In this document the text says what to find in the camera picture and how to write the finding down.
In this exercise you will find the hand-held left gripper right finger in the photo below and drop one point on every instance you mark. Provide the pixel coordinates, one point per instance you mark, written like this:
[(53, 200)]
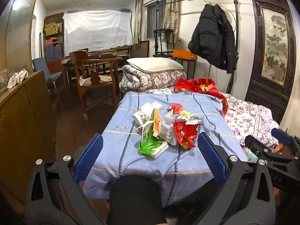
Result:
[(211, 155)]

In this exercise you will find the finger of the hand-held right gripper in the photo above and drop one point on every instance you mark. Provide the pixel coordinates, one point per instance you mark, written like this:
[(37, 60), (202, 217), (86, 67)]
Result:
[(255, 144), (282, 136)]

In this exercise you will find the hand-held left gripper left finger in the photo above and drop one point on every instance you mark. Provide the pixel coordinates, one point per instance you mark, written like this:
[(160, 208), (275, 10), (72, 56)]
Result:
[(90, 155)]

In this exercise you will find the red snack packet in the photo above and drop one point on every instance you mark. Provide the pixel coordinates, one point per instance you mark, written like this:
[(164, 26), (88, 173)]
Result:
[(185, 133)]

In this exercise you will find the clear plastic bag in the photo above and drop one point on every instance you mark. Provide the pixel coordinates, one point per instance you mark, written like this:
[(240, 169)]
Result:
[(167, 129)]

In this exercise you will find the green packet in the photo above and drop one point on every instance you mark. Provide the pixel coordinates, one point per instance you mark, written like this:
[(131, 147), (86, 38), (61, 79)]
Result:
[(147, 145)]

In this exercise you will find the red and yellow tassel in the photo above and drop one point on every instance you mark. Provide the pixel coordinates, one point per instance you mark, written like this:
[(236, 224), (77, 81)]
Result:
[(175, 107)]

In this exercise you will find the orange packet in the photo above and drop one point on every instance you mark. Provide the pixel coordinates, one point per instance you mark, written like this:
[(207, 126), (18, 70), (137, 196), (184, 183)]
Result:
[(156, 124)]

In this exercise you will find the white printed paper cup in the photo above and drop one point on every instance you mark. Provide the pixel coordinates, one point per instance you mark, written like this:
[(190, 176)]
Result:
[(143, 116)]

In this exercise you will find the blue checked bedsheet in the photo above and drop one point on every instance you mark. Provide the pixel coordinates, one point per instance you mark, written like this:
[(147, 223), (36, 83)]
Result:
[(187, 164)]

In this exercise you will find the purple floral quilt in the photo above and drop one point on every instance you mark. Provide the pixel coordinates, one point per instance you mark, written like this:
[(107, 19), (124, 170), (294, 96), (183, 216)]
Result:
[(248, 117)]

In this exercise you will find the person's black trouser leg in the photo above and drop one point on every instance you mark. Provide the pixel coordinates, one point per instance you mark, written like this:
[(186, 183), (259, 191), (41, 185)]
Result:
[(136, 199)]

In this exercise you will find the red blanket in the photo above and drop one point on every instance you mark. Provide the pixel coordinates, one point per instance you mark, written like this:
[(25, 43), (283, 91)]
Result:
[(201, 86)]

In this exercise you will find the wooden cabinet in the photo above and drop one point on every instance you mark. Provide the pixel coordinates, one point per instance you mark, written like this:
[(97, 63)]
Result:
[(23, 126)]

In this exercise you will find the wooden armchair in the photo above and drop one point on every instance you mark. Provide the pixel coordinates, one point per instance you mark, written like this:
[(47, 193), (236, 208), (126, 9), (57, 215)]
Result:
[(96, 79)]

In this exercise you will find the white chair cushion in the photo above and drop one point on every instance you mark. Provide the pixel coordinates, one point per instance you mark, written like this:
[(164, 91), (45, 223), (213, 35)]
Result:
[(105, 78)]

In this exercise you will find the folded floral quilt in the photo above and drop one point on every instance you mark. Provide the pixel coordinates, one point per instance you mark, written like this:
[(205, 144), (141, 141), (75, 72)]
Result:
[(150, 80)]

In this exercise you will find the blue chair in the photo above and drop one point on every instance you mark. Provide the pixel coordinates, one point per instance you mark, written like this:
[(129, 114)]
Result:
[(41, 65)]

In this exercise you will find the orange box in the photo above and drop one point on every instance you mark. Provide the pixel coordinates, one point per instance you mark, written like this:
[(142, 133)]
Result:
[(184, 54)]

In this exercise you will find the beige cloth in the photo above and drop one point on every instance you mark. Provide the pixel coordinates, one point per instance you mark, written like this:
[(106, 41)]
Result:
[(17, 78)]

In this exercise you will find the cream pillow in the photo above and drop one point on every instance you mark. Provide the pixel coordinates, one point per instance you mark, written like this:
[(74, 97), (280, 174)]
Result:
[(154, 64)]

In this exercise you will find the black jacket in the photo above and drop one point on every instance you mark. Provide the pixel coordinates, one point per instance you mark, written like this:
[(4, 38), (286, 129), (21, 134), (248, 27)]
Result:
[(213, 37)]

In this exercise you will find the shelf with boxes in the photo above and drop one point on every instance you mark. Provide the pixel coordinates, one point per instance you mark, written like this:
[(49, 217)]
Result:
[(54, 37)]

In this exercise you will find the standing electric fan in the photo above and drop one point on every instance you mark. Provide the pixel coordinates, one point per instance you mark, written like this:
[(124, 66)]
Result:
[(230, 14)]

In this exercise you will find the black round stand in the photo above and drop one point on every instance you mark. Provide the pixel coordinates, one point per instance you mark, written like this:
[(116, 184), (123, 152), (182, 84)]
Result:
[(164, 31)]

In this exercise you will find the glass partition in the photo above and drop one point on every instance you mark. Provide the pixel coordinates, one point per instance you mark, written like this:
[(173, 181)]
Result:
[(18, 32)]

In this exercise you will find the checked curtain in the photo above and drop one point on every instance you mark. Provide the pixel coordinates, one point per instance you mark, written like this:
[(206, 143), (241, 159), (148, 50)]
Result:
[(171, 11), (138, 18)]

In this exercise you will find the window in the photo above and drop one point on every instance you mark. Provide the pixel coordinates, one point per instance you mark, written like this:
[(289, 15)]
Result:
[(154, 21)]

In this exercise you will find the leaning picture frame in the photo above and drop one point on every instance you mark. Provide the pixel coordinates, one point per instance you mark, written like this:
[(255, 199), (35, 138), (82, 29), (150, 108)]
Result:
[(145, 49)]

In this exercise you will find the black metal bed frame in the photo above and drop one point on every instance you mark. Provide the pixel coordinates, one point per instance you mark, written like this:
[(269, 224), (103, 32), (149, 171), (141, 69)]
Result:
[(237, 16)]

